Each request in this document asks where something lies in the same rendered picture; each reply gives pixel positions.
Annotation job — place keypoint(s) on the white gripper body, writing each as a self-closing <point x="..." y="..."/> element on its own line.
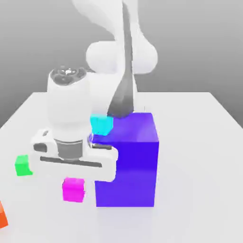
<point x="98" y="170"/>

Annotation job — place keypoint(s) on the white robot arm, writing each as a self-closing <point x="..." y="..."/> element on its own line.
<point x="68" y="106"/>

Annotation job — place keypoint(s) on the small magenta cube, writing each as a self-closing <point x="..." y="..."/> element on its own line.
<point x="73" y="190"/>

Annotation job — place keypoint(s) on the small cyan cube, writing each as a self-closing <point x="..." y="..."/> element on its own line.
<point x="100" y="124"/>

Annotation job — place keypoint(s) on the small green cube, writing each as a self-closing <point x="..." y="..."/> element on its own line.
<point x="22" y="165"/>

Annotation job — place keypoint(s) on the large blue box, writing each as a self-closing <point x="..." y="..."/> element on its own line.
<point x="132" y="167"/>

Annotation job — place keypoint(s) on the large orange box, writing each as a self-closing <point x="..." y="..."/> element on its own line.
<point x="2" y="218"/>

